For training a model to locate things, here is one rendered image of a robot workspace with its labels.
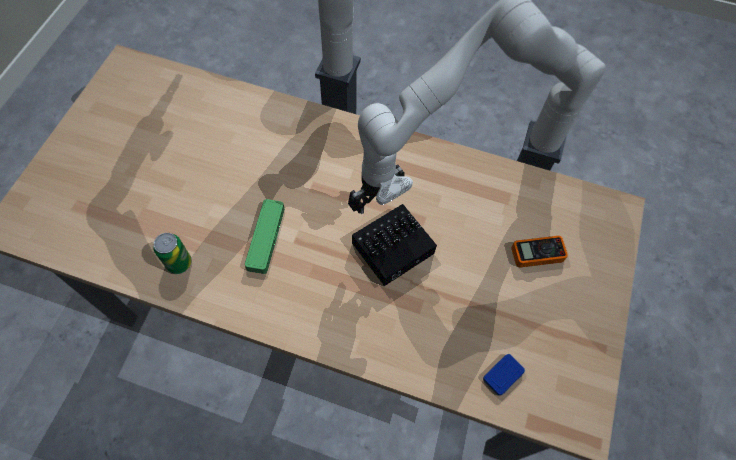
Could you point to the green drink can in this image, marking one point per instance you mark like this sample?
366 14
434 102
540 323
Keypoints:
172 253

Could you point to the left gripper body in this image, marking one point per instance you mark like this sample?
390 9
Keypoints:
368 188

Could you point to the black lighting desk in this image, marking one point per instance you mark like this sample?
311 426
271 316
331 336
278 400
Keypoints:
393 244

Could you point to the orange digital multimeter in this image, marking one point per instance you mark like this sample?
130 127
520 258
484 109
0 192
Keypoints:
539 251

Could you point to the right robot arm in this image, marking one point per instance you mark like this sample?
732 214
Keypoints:
336 24

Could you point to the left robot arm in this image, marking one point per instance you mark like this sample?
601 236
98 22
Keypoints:
525 35

